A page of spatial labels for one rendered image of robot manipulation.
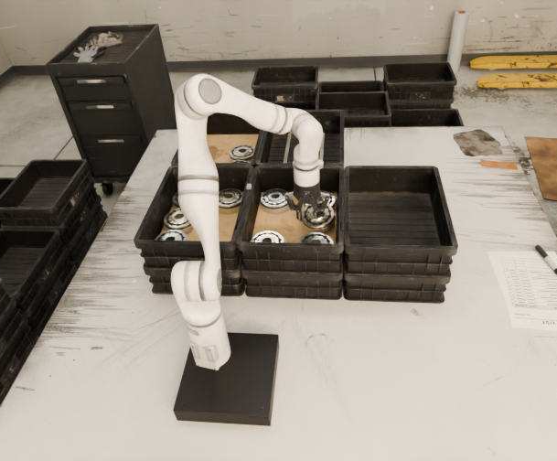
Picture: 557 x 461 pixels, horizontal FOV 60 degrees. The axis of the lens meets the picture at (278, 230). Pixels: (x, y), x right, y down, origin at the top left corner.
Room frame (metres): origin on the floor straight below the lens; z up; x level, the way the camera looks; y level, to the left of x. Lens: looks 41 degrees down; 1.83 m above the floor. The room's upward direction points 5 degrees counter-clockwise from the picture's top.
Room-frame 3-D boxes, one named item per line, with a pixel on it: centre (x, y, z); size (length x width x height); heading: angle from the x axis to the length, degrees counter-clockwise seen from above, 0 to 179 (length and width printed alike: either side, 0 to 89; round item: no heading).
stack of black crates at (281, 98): (2.91, -0.13, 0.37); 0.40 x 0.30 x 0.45; 81
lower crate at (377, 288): (1.13, -0.35, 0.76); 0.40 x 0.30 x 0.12; 171
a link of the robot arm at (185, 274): (0.77, 0.20, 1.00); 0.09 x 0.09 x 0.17; 85
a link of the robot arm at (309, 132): (1.16, -0.10, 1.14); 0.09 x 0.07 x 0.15; 22
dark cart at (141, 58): (2.86, 0.89, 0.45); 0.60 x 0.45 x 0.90; 171
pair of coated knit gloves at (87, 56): (2.76, 0.98, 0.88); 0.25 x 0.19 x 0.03; 171
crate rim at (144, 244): (1.22, 0.24, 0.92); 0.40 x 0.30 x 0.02; 171
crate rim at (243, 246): (1.18, -0.06, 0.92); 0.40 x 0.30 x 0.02; 171
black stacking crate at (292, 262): (1.18, -0.06, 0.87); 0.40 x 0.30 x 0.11; 171
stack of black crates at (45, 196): (1.93, 1.08, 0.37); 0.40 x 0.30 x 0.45; 171
